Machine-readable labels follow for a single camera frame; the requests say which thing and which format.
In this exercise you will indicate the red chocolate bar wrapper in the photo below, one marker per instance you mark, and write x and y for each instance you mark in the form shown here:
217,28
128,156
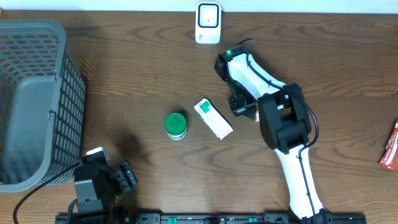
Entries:
389,159

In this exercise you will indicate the green lid jar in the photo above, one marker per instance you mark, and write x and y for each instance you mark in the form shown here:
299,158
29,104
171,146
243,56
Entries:
176,126

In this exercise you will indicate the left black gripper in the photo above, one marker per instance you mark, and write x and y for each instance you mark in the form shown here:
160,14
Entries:
124,178

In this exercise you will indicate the black mounting rail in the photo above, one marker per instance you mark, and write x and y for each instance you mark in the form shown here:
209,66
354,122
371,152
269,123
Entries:
273,217

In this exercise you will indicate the white and green carton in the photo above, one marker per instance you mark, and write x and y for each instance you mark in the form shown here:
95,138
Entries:
213,119

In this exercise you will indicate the grey plastic mesh basket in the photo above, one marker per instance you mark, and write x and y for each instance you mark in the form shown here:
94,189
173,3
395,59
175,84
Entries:
42,105

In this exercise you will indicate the white barcode scanner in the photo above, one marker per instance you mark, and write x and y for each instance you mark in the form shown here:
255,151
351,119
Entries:
208,23

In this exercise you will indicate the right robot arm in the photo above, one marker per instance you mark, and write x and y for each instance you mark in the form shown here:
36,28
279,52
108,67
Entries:
284,120

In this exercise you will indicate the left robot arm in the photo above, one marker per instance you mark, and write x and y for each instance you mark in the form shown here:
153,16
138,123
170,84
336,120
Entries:
97,188

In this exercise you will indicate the small orange box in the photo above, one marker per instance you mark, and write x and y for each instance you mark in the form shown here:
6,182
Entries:
256,114

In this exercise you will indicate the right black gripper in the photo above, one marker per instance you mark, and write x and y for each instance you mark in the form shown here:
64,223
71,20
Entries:
247,108

